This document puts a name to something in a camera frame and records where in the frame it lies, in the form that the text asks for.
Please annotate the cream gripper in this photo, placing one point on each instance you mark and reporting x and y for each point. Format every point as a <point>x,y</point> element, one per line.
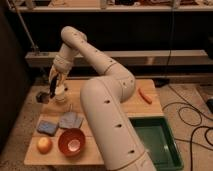
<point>57,70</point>

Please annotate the black dish brush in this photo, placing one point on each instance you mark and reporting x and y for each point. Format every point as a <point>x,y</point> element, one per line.
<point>44,97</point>

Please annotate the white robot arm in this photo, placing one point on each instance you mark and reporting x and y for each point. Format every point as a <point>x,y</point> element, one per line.
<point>101,98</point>

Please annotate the white paper cup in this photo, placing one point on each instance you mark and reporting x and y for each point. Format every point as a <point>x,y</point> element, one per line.
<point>60,94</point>

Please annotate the grey blue cloth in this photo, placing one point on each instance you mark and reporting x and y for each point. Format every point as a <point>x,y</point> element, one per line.
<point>70,120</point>

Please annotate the blue sponge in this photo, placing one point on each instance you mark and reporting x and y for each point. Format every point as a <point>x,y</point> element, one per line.
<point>47,127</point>

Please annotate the orange bowl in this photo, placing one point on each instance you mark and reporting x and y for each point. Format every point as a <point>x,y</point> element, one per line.
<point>71,142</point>

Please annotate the metal shelf beam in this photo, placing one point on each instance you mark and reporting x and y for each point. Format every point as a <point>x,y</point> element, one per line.
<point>136,58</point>

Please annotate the yellow apple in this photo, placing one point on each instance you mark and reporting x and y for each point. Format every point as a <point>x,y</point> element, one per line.
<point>44,145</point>

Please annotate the orange carrot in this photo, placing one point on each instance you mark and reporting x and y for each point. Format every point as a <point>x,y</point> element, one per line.
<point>146,98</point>

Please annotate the green plastic bin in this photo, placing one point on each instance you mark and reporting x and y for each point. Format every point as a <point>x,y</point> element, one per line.
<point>158,139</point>

